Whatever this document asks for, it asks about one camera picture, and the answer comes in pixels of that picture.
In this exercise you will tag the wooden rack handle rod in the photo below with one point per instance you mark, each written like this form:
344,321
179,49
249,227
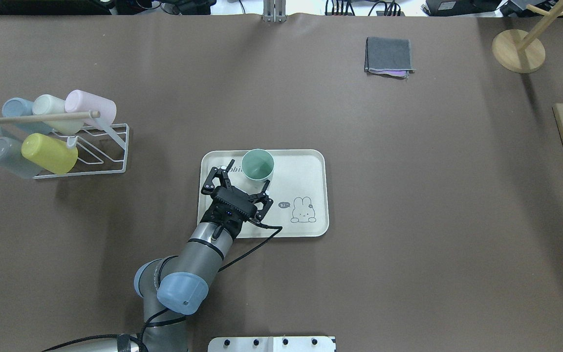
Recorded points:
51,117

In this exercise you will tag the wooden mug tree stand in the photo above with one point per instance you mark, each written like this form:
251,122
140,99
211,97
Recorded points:
521,51

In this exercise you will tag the folded grey cloth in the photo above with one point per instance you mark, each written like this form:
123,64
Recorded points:
389,57

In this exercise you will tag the light blue cup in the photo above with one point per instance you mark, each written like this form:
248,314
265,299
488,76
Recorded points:
22,107

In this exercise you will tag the pink cup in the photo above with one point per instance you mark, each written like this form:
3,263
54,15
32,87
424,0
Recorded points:
82,101

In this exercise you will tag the green cup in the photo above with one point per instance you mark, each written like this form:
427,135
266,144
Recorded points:
258,165

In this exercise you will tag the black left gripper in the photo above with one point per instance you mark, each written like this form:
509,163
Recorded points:
210,213

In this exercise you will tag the yellow cup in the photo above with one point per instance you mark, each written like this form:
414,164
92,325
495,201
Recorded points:
49,153

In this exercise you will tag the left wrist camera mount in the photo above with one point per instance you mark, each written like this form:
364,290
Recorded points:
237,199

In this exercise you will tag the aluminium frame post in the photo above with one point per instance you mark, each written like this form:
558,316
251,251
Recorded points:
274,11

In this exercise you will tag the white wire cup rack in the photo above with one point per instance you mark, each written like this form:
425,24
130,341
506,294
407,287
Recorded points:
99,152

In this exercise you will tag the cream white cup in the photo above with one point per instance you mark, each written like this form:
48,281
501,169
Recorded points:
49,104

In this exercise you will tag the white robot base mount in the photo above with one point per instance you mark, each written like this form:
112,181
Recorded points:
273,344

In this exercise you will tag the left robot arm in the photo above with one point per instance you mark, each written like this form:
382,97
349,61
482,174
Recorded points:
174,287

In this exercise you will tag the white rabbit tray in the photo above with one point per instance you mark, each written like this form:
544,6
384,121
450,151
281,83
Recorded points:
298,188

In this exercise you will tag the grey cup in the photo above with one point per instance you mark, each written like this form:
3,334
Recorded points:
12,160

